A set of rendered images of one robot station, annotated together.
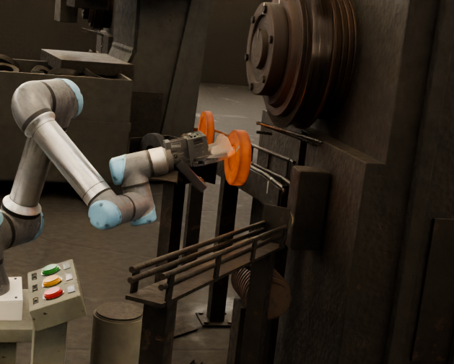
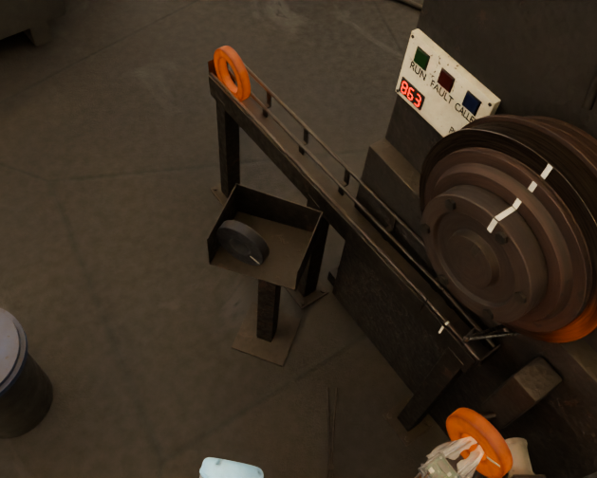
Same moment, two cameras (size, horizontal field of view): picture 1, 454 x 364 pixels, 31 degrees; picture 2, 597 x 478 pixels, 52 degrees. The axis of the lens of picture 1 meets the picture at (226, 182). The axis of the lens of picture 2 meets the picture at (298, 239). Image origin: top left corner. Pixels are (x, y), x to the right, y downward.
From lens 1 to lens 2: 2.35 m
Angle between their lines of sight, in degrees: 49
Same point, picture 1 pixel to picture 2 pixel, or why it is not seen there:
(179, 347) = (303, 366)
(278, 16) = (534, 266)
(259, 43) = (479, 266)
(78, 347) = (215, 422)
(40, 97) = not seen: outside the picture
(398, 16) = not seen: outside the picture
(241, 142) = (503, 463)
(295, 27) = (566, 284)
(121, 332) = not seen: outside the picture
